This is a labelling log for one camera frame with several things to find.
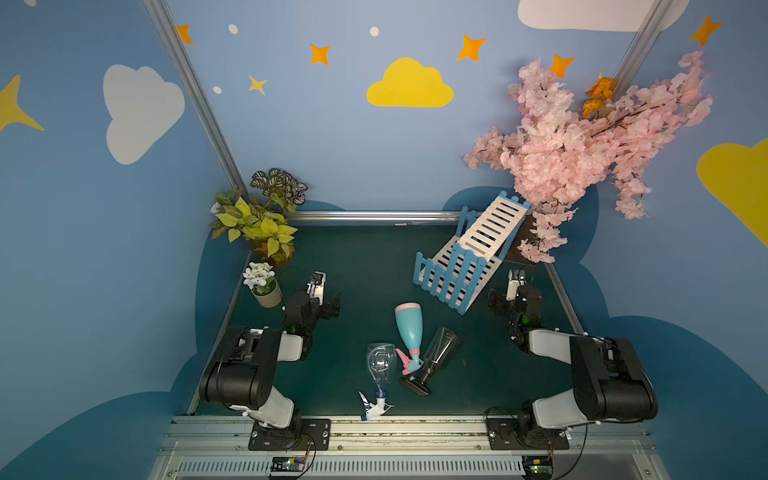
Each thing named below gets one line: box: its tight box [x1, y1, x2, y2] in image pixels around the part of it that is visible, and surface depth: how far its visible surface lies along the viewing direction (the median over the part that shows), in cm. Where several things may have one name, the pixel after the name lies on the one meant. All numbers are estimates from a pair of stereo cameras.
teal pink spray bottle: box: [395, 302, 425, 375], surface depth 90 cm
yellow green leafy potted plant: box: [211, 169, 307, 266], surface depth 95 cm
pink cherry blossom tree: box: [463, 52, 713, 262], surface depth 73 cm
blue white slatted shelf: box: [414, 191, 531, 315], surface depth 87 cm
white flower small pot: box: [243, 262, 282, 308], surface depth 92 cm
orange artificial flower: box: [582, 72, 615, 117], surface depth 84 cm
